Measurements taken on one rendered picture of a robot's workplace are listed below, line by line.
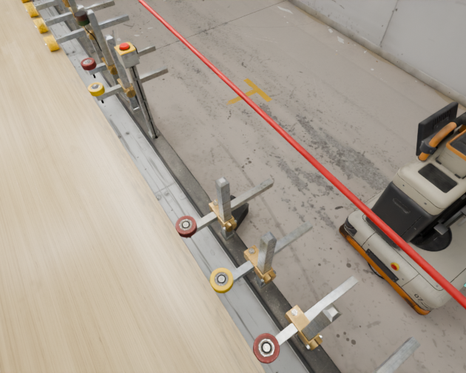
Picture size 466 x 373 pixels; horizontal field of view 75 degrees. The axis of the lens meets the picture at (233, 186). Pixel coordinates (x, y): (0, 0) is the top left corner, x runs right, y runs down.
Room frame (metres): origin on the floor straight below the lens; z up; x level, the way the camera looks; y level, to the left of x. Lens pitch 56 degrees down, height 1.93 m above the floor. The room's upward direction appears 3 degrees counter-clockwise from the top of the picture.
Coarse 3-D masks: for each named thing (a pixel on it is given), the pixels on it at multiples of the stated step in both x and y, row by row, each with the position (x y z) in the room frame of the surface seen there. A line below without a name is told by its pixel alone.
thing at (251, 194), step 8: (264, 184) 0.73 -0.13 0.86; (272, 184) 0.74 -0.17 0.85; (248, 192) 0.69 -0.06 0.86; (256, 192) 0.69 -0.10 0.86; (232, 200) 0.66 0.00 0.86; (240, 200) 0.66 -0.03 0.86; (248, 200) 0.67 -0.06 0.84; (232, 208) 0.63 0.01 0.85; (208, 216) 0.59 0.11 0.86; (216, 216) 0.59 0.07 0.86; (200, 224) 0.55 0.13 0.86; (208, 224) 0.56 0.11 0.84
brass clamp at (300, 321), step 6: (294, 306) 0.24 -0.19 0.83; (288, 312) 0.22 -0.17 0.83; (300, 312) 0.22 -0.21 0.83; (288, 318) 0.20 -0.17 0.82; (294, 318) 0.20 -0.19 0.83; (300, 318) 0.20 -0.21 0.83; (306, 318) 0.20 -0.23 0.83; (294, 324) 0.18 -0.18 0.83; (300, 324) 0.18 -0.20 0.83; (306, 324) 0.18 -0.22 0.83; (300, 330) 0.16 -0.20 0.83; (300, 336) 0.15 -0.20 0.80; (318, 336) 0.14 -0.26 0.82; (306, 342) 0.13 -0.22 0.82; (312, 342) 0.12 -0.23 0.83; (318, 342) 0.12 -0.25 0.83; (312, 348) 0.11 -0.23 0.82
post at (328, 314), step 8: (320, 312) 0.16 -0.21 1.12; (328, 312) 0.15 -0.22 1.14; (336, 312) 0.15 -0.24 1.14; (312, 320) 0.16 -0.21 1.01; (320, 320) 0.15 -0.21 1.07; (328, 320) 0.14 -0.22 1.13; (304, 328) 0.16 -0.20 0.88; (312, 328) 0.15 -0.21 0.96; (320, 328) 0.13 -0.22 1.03; (312, 336) 0.13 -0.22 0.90
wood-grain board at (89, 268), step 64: (0, 0) 2.44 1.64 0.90; (0, 64) 1.63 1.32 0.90; (64, 64) 1.60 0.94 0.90; (0, 128) 1.10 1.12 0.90; (64, 128) 1.08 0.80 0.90; (0, 192) 0.72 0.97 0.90; (64, 192) 0.71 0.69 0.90; (128, 192) 0.69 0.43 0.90; (0, 256) 0.44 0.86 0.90; (64, 256) 0.43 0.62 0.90; (128, 256) 0.42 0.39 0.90; (192, 256) 0.41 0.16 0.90; (0, 320) 0.22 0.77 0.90; (64, 320) 0.21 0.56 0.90; (128, 320) 0.20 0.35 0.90; (192, 320) 0.19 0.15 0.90
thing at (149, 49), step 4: (152, 44) 1.84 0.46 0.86; (144, 48) 1.80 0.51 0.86; (148, 48) 1.80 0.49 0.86; (152, 48) 1.81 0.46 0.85; (140, 52) 1.77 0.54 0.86; (144, 52) 1.78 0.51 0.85; (148, 52) 1.79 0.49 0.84; (112, 60) 1.69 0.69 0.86; (100, 64) 1.65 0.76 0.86; (104, 64) 1.65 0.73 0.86; (96, 68) 1.62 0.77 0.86; (100, 68) 1.63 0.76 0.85; (104, 68) 1.64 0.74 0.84; (88, 72) 1.62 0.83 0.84; (92, 72) 1.60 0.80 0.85; (96, 72) 1.61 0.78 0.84
